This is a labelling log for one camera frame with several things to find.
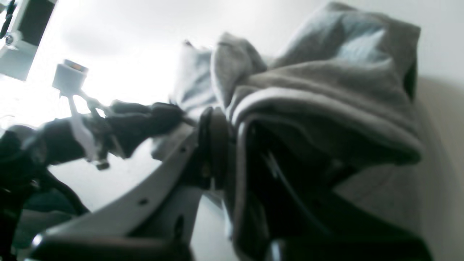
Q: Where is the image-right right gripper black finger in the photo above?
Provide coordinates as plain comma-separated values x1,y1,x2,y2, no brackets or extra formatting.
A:
245,123,431,261

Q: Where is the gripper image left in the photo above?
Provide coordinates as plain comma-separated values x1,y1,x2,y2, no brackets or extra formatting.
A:
22,94,228,261

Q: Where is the grey printed T-shirt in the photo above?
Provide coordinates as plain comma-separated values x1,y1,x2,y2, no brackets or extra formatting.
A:
151,1,424,261

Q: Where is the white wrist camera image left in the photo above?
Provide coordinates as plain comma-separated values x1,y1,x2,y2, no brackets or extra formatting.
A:
51,59,88,97

